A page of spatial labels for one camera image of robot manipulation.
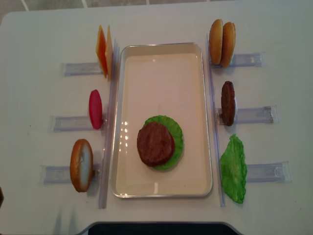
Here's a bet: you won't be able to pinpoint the orange cheese slice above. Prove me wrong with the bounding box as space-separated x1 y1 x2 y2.
96 25 108 78

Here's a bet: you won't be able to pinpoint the green lettuce leaf on tray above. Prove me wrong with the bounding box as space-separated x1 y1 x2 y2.
143 115 184 171

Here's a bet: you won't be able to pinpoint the cooked meat patty on tray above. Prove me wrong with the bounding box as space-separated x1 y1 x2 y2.
137 122 172 167

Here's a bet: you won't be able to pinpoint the red tomato slice on tray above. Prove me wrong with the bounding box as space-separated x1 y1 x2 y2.
169 136 175 158

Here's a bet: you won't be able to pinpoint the red tomato slice standing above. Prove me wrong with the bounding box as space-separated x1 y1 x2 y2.
89 90 103 130

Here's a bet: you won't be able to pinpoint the brown meat patty standing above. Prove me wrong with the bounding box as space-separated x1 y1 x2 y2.
221 81 236 126

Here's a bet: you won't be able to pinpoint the yellow cheese slice right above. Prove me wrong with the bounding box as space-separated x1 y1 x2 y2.
105 26 113 80

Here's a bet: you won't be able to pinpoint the clear holder strip tomato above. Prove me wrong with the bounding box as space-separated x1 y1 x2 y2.
48 116 95 133

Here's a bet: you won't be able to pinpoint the bread bun slice lower left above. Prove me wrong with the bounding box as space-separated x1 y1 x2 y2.
70 139 93 192

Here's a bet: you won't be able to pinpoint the bread bun slice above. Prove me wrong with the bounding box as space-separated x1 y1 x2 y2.
70 139 93 192
220 22 236 68
208 19 223 64

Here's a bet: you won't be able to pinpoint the green lettuce leaf standing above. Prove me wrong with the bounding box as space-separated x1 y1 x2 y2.
220 134 247 204

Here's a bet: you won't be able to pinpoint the clear holder strip cheese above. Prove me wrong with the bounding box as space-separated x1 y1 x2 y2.
61 62 103 76

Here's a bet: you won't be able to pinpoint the bread bun slice upper left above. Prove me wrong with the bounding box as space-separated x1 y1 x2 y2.
208 19 223 64

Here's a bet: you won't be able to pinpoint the bread bun slice upper right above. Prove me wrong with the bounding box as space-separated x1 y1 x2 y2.
220 22 236 68

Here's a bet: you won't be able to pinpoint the clear holder strip left bread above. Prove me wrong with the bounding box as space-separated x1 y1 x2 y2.
39 164 101 185

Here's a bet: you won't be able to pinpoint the clear holder strip lettuce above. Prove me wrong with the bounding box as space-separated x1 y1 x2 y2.
246 162 292 183

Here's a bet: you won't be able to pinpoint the white rectangular tray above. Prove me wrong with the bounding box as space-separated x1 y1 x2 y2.
110 43 213 198

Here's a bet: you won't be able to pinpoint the clear holder strip patty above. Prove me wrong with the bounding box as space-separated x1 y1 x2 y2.
233 106 280 124

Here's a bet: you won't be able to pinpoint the clear holder strip buns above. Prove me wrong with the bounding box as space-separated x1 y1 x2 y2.
210 51 267 69

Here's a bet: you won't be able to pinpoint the black base at bottom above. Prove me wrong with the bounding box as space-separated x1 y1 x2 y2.
88 222 238 235

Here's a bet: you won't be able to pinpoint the clear long rail left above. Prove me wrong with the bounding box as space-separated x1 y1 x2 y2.
98 40 120 209

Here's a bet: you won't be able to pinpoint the clear long rail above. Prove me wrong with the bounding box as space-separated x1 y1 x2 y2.
206 34 225 207
98 40 120 209

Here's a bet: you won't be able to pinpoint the clear long rail right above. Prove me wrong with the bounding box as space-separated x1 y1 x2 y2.
206 34 225 207

